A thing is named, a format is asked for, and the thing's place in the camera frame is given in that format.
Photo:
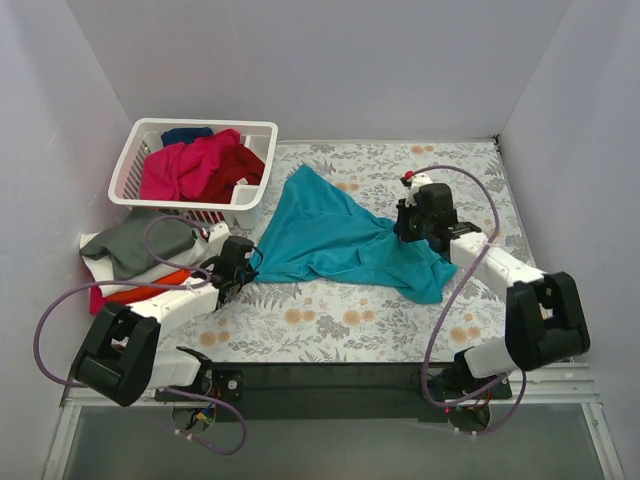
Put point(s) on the orange folded t shirt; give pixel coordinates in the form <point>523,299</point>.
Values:
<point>147,292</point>

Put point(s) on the dark red t shirt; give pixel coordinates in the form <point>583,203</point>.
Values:
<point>239,166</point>

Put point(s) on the pink folded t shirt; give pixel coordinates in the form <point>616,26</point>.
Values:
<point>96,300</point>

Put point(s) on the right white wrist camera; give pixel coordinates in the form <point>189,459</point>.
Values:
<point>413,182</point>

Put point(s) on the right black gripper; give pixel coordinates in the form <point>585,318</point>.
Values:
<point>405,223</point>

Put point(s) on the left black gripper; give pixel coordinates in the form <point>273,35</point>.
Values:
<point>240,279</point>

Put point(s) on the pink t shirt in basket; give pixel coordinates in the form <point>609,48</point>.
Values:
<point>181,171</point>

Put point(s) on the teal t shirt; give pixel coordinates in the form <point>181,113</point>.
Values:
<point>318,231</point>

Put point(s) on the white plastic laundry basket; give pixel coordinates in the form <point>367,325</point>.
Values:
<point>245,208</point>

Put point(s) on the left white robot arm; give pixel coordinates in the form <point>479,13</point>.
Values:
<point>119,357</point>

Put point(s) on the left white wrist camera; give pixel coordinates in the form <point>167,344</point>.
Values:
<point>213,238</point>

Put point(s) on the floral patterned table mat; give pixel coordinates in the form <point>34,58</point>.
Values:
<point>325,321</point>

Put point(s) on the white folded t shirt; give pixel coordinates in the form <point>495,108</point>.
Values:
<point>102,269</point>

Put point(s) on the navy blue t shirt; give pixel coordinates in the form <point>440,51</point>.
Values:
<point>186,135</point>

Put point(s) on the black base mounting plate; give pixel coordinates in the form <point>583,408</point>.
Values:
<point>321,391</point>

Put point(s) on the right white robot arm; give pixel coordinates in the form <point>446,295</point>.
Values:
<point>544,318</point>

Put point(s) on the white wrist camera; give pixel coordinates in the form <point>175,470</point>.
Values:
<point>413,182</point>
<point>213,238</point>

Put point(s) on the aluminium frame rail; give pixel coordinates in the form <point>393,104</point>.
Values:
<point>76,396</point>

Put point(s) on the grey folded t shirt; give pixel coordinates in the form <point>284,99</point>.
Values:
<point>124,244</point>

